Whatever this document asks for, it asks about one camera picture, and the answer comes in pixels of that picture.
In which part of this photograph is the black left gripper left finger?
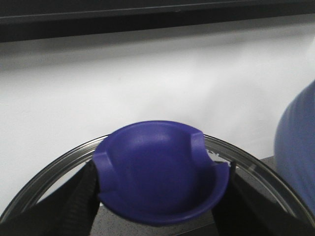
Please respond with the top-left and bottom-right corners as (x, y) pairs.
(0, 161), (100, 236)

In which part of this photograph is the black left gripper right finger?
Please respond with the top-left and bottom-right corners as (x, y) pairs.
(212, 162), (315, 236)

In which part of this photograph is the glass lid with blue knob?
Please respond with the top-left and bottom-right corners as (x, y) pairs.
(0, 120), (315, 236)

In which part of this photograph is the light blue ceramic bowl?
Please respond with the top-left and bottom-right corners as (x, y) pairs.
(274, 82), (315, 213)

